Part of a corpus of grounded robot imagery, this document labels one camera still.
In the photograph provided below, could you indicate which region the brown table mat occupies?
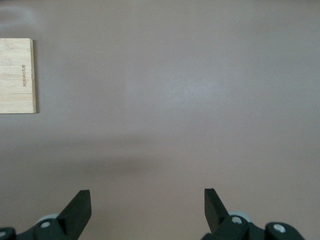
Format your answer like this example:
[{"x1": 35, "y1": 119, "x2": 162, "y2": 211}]
[{"x1": 0, "y1": 0, "x2": 320, "y2": 240}]

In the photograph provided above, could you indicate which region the bamboo cutting board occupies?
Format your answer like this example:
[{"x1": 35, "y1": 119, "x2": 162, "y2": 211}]
[{"x1": 0, "y1": 37, "x2": 37, "y2": 115}]

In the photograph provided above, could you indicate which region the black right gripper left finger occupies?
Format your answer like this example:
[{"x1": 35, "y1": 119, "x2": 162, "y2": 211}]
[{"x1": 0, "y1": 189, "x2": 92, "y2": 240}]

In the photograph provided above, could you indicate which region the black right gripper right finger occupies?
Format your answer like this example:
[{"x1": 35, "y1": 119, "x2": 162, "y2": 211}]
[{"x1": 202, "y1": 188, "x2": 307, "y2": 240}]

